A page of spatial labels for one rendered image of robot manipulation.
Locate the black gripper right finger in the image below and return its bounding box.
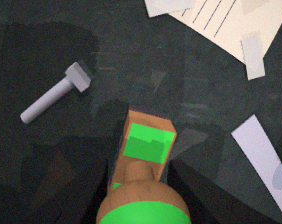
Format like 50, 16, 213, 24
168, 160, 279, 224

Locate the cream inspection card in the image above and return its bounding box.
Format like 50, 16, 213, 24
145, 0, 282, 80

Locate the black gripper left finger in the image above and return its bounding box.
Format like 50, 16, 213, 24
16, 157, 108, 224

